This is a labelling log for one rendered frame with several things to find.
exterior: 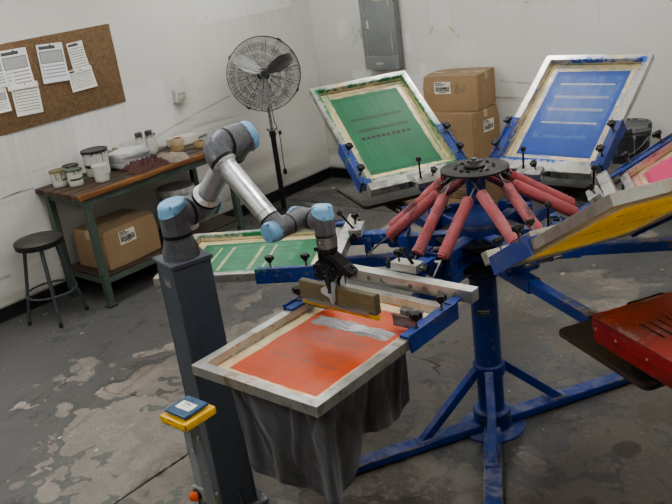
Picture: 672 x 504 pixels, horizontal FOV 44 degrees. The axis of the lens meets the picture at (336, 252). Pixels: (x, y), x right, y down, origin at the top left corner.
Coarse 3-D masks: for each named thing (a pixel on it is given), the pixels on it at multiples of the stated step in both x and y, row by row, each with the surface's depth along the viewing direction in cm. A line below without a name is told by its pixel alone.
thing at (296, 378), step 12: (384, 312) 312; (372, 324) 304; (384, 324) 303; (348, 336) 297; (360, 336) 296; (396, 336) 292; (372, 348) 286; (360, 360) 279; (288, 372) 278; (300, 372) 277; (312, 372) 276; (336, 372) 274; (348, 372) 272; (288, 384) 270; (300, 384) 269; (312, 384) 268; (324, 384) 267
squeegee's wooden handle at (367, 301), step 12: (300, 288) 305; (312, 288) 301; (336, 288) 293; (348, 288) 291; (324, 300) 299; (336, 300) 295; (348, 300) 291; (360, 300) 287; (372, 300) 283; (372, 312) 285
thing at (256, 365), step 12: (324, 312) 320; (336, 312) 318; (300, 324) 312; (312, 324) 311; (288, 336) 304; (264, 348) 297; (252, 360) 289; (264, 360) 288; (252, 372) 281; (264, 372) 280; (276, 372) 279
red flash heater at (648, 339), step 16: (640, 304) 258; (656, 304) 257; (592, 320) 256; (608, 320) 251; (624, 320) 250; (640, 320) 248; (656, 320) 247; (608, 336) 250; (624, 336) 242; (640, 336) 239; (656, 336) 238; (624, 352) 245; (640, 352) 236; (656, 352) 230; (640, 368) 239; (656, 368) 232
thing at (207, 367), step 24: (360, 288) 328; (288, 312) 315; (240, 336) 301; (264, 336) 306; (216, 360) 288; (384, 360) 272; (240, 384) 269; (264, 384) 265; (336, 384) 259; (360, 384) 263; (312, 408) 249
